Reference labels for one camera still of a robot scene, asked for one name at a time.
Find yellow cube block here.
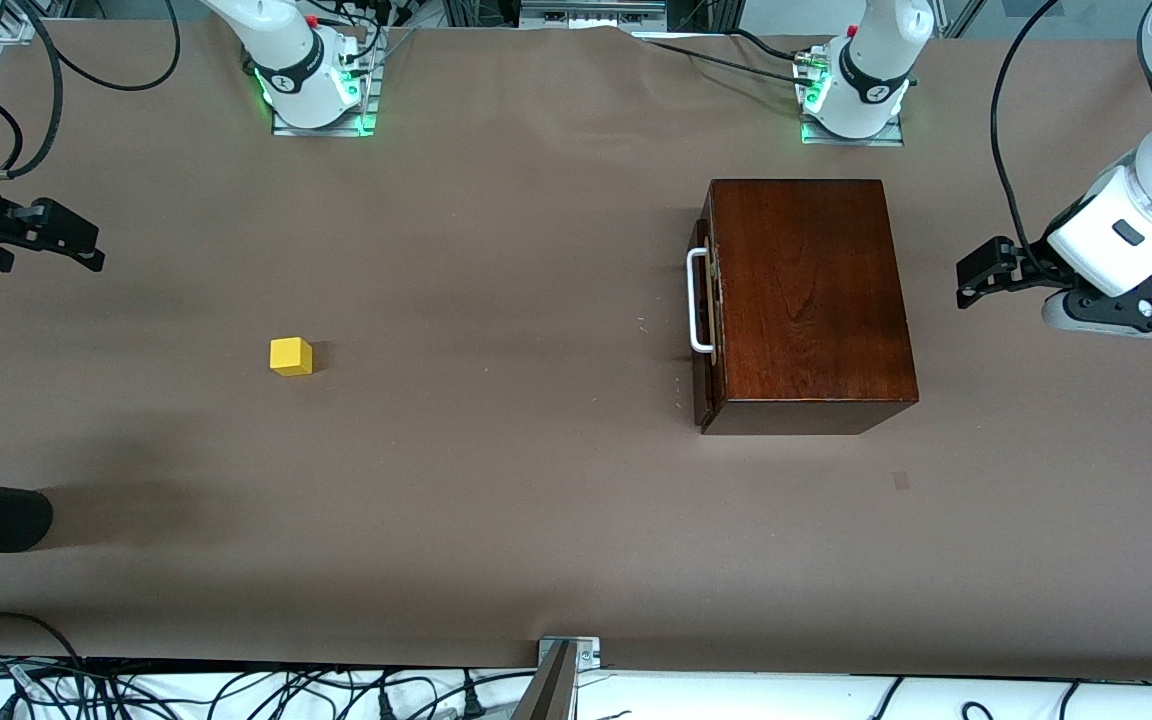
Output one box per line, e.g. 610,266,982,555
269,337,315,377

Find white metal drawer handle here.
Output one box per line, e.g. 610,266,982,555
686,246,718,355

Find wooden drawer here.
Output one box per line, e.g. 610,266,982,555
692,205,727,434

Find dark brown wooden box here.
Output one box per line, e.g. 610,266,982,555
701,179,919,436

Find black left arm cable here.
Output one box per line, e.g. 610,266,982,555
990,0,1065,283

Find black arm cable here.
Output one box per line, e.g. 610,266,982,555
990,0,1065,283
0,0,183,182

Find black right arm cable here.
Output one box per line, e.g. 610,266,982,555
0,0,183,182

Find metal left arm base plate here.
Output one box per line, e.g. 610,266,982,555
798,45,906,148

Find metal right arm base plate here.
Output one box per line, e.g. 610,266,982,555
271,55,380,138

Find black cable across table edge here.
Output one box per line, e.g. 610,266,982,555
624,28,829,77

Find grey device on frame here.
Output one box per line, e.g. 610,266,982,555
519,0,668,29

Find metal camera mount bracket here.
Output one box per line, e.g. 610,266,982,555
510,636,603,720

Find tangled black cables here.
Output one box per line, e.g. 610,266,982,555
0,611,539,720

